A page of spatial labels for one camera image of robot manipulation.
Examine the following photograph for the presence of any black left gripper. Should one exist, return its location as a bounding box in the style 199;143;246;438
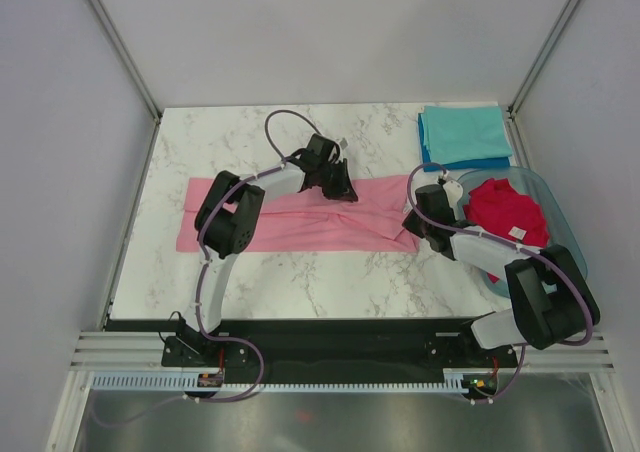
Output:
318;159;358;203

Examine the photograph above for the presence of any pink t shirt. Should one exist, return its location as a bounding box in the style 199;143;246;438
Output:
174;174;421;256

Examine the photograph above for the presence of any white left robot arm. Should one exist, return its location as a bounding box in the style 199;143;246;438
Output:
175;133;358;365

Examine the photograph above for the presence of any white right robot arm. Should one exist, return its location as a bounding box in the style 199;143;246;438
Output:
403;184;600;366

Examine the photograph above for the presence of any red t shirt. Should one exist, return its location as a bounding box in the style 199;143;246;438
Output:
463;178;550;248

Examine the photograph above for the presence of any folded teal t shirt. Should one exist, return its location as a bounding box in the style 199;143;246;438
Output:
419;105;512;165

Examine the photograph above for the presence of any clear blue plastic bin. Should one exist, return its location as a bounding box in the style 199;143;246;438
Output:
453;167;590;298

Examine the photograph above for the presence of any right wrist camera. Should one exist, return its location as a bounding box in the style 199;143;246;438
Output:
437;175;464;208

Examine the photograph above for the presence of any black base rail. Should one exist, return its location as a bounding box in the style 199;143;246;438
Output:
159;314;521;386

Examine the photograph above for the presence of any white slotted cable duct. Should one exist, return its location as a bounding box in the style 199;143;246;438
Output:
89;368;489;393

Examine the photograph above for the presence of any right aluminium frame post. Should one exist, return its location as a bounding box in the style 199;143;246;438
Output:
506;0;584;121

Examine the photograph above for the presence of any aluminium frame post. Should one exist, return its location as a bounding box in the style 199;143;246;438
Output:
506;0;584;121
69;0;164;123

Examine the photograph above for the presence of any left aluminium frame post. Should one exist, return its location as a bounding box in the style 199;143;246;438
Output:
69;0;164;123

